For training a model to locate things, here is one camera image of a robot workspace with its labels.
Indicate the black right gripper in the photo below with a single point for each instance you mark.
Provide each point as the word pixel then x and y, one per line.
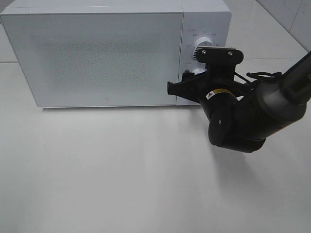
pixel 213 88

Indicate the white timer knob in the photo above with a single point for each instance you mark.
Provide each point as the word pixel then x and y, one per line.
pixel 198 71

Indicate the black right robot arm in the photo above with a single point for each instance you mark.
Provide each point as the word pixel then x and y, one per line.
pixel 243 114

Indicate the upper white power knob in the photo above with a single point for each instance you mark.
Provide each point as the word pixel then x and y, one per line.
pixel 204 41

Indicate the white microwave oven body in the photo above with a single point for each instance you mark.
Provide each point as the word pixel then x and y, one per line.
pixel 199 18

